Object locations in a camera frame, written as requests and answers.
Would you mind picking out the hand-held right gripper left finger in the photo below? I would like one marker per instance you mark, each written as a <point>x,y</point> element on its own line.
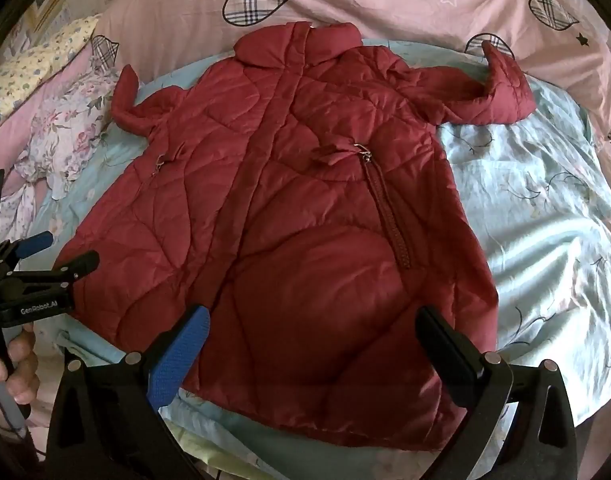
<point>178,360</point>

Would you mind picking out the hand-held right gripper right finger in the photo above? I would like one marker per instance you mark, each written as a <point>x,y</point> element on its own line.
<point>443,355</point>

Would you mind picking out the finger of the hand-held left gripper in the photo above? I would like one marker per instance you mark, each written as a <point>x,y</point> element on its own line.
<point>35,242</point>
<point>70,267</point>

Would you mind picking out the red quilted puffer jacket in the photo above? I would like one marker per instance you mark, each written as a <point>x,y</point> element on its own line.
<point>285,200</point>

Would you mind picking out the person's left hand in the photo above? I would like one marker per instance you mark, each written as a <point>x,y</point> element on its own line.
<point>20,365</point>

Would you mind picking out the white floral cloth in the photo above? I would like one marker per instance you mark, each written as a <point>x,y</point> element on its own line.
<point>60,130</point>

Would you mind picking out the light blue floral bed sheet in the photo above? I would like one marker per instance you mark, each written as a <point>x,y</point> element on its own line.
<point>535,200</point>

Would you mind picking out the yellow floral pillow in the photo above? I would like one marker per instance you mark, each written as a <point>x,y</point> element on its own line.
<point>30,60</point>

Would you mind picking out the pink quilt with plaid hearts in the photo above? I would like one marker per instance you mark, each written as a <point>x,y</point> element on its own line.
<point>385,5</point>

